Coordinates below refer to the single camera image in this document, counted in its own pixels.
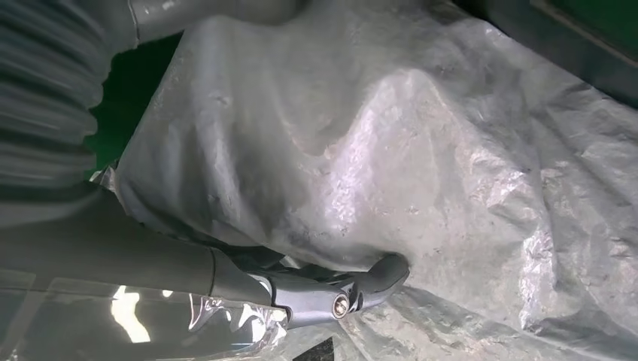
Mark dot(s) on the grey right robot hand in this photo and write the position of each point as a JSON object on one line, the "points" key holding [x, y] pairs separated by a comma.
{"points": [[124, 259]]}

